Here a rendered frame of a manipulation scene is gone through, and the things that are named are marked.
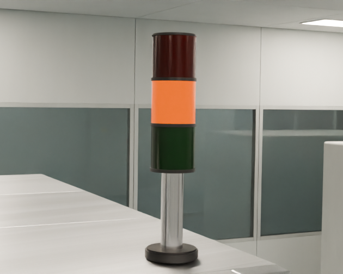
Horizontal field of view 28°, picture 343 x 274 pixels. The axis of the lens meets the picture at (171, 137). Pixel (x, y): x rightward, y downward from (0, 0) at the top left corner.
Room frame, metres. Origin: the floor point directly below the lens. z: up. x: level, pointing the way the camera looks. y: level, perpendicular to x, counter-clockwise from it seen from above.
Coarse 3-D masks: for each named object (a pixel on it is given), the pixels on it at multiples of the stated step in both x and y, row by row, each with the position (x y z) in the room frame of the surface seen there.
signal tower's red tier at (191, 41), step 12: (156, 36) 0.74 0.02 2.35; (168, 36) 0.74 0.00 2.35; (180, 36) 0.74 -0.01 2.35; (192, 36) 0.74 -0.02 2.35; (156, 48) 0.74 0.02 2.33; (168, 48) 0.74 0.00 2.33; (180, 48) 0.74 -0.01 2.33; (192, 48) 0.74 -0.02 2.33; (156, 60) 0.74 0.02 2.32; (168, 60) 0.74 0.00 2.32; (180, 60) 0.74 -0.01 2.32; (192, 60) 0.74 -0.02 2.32; (156, 72) 0.74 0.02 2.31; (168, 72) 0.74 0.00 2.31; (180, 72) 0.74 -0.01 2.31; (192, 72) 0.75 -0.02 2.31
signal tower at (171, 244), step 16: (176, 32) 0.74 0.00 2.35; (192, 80) 0.74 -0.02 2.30; (176, 176) 0.75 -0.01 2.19; (176, 192) 0.75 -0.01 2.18; (176, 208) 0.75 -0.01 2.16; (176, 224) 0.75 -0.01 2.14; (176, 240) 0.75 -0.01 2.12; (160, 256) 0.73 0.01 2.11; (176, 256) 0.73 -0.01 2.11; (192, 256) 0.74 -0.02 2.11
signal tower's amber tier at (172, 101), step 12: (156, 84) 0.74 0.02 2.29; (168, 84) 0.74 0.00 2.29; (180, 84) 0.74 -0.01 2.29; (192, 84) 0.75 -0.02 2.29; (156, 96) 0.74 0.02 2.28; (168, 96) 0.74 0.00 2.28; (180, 96) 0.74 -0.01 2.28; (192, 96) 0.75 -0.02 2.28; (156, 108) 0.74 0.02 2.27; (168, 108) 0.74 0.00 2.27; (180, 108) 0.74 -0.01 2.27; (192, 108) 0.75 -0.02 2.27; (156, 120) 0.74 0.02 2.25; (168, 120) 0.74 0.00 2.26; (180, 120) 0.74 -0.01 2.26; (192, 120) 0.75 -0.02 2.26
